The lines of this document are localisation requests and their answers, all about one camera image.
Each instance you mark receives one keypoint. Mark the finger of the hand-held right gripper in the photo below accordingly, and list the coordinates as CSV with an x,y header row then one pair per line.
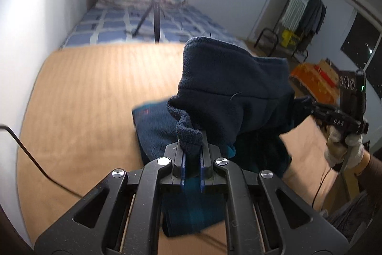
x,y
323,114

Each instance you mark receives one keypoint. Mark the black light tripod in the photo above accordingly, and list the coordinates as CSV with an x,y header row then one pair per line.
x,y
155,19

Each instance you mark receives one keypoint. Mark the yellow box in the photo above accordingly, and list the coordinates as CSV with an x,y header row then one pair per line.
x,y
290,38

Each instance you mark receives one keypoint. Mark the bed with blue checked sheet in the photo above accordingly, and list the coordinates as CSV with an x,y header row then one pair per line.
x,y
113,25

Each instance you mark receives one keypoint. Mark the white hanging cloth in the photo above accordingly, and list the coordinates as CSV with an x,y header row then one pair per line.
x,y
294,11

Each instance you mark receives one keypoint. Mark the grey clothing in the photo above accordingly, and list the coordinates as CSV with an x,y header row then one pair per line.
x,y
355,216

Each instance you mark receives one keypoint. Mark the person's right hand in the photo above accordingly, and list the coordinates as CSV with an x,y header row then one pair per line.
x,y
357,150

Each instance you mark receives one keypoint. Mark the person's right forearm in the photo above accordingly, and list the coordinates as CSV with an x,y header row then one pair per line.
x,y
372,171

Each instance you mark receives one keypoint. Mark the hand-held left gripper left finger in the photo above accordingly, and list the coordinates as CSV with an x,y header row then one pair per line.
x,y
183,173

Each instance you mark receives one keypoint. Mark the black clothes drying rack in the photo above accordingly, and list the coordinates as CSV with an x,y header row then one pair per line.
x,y
298,40

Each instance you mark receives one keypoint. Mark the dark grey hanging clothes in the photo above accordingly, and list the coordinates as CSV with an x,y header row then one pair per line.
x,y
313,16

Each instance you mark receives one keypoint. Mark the dark window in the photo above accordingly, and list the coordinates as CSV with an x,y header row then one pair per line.
x,y
358,43

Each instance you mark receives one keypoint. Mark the tan mat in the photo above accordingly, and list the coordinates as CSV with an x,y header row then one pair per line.
x,y
89,99

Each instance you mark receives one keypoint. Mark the orange blanket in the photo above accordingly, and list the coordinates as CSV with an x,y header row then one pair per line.
x,y
316,81

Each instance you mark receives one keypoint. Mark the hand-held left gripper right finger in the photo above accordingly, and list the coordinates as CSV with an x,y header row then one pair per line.
x,y
203,174

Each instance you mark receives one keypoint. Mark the blue fleece garment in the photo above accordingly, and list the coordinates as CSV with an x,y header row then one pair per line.
x,y
232,87

